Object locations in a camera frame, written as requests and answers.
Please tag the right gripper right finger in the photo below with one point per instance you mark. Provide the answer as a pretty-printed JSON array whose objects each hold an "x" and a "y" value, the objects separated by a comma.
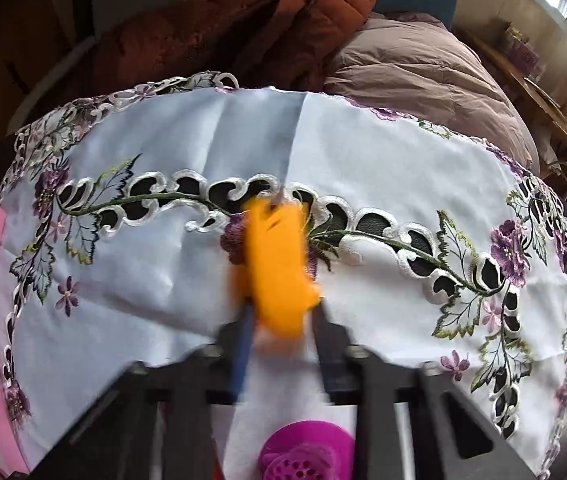
[{"x": 331, "y": 341}]

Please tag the orange plastic clip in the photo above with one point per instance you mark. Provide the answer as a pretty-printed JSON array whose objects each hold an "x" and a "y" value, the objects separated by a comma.
[{"x": 267, "y": 240}]

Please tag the white embroidered floral tablecloth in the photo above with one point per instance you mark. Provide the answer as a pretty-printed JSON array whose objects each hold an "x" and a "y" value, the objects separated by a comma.
[{"x": 137, "y": 223}]

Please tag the wooden side table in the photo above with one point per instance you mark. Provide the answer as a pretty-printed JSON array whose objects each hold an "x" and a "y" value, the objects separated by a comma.
[{"x": 546, "y": 124}]

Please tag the mauve duvet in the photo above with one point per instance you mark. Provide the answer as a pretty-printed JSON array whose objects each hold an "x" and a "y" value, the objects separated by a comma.
[{"x": 411, "y": 62}]

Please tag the magenta perforated mushroom toy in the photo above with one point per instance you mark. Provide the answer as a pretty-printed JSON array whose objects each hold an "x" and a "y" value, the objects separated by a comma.
[{"x": 309, "y": 449}]

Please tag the purple box on side table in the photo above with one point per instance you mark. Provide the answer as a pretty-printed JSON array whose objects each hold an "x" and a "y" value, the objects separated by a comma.
[{"x": 516, "y": 48}]

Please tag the rust brown quilted jacket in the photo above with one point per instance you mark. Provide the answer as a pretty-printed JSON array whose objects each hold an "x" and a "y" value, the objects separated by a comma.
[{"x": 287, "y": 44}]

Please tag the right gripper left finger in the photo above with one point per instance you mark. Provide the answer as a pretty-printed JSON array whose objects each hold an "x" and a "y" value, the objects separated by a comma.
[{"x": 235, "y": 340}]

